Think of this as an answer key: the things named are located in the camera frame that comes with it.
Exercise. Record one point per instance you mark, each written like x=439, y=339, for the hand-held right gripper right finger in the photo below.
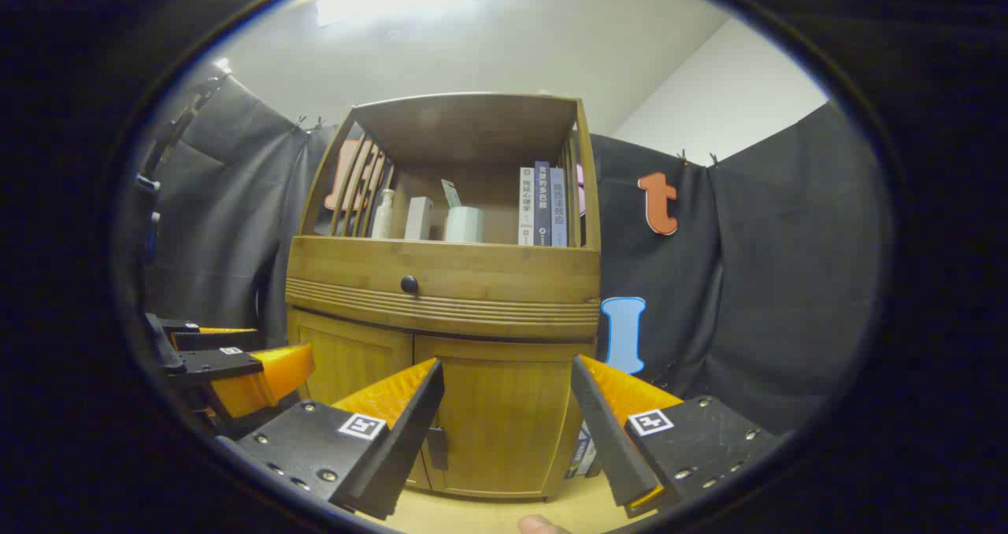
x=606, y=432

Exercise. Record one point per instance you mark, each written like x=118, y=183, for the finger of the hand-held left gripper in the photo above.
x=260, y=380
x=220, y=340

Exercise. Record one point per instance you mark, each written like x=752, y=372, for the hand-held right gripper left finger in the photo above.
x=402, y=439

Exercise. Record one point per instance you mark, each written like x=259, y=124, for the wooden double-door shoe cabinet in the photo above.
x=472, y=124

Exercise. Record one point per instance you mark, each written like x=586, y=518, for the black drawer knob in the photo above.
x=409, y=285

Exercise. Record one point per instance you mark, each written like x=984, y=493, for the dark metal stand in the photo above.
x=147, y=181

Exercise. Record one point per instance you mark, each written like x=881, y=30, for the wooden drawer front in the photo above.
x=488, y=270

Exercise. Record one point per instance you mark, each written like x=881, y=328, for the white pump bottle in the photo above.
x=383, y=219

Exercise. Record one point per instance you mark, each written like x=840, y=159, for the white carton box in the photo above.
x=418, y=219

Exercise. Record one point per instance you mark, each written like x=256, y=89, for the pale green cup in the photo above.
x=465, y=225

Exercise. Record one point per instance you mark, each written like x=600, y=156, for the grey-blue book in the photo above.
x=558, y=207

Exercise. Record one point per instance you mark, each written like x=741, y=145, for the white book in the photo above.
x=526, y=203

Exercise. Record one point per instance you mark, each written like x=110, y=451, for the paper card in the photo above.
x=451, y=194

